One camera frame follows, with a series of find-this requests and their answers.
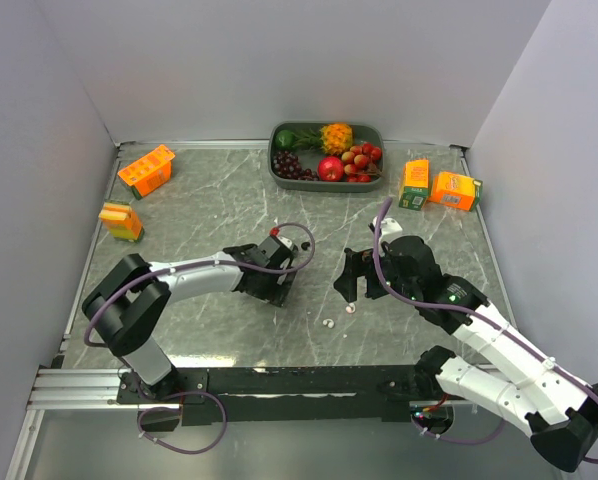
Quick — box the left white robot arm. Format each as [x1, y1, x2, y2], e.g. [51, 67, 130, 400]
[82, 235, 298, 402]

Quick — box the red apple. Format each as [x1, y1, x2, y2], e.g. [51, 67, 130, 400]
[317, 156, 345, 182]

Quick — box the grey fruit tray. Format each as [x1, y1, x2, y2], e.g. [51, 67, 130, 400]
[268, 121, 385, 193]

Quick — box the green yellow carton right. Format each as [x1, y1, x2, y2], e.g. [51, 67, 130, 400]
[399, 158, 430, 211]

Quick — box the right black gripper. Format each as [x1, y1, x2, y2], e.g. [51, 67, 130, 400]
[333, 247, 420, 302]

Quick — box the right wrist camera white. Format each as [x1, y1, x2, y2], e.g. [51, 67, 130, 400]
[369, 217, 403, 244]

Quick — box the orange carton far right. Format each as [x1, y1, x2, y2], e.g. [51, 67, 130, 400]
[428, 171, 483, 211]

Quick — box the orange juice carton far left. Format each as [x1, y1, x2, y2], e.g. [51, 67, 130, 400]
[118, 145, 175, 199]

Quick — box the dark grape bunch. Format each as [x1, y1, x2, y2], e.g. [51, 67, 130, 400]
[271, 150, 319, 181]

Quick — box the yellow orange carton left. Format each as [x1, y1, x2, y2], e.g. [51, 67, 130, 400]
[99, 202, 144, 243]

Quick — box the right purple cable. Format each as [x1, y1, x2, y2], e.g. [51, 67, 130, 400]
[371, 196, 598, 464]

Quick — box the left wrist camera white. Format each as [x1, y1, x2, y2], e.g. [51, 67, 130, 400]
[269, 227, 298, 255]

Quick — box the orange pineapple toy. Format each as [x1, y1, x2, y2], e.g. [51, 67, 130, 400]
[293, 123, 354, 156]

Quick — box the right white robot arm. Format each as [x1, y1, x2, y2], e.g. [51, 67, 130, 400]
[334, 236, 598, 472]

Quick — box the red lychee bunch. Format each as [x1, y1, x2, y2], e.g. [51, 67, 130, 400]
[340, 142, 383, 183]

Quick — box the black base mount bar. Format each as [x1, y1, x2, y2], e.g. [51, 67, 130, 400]
[116, 365, 455, 434]

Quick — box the green lime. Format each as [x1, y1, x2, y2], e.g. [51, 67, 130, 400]
[274, 129, 295, 151]

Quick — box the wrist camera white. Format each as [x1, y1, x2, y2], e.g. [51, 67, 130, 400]
[369, 217, 403, 244]
[269, 227, 298, 255]

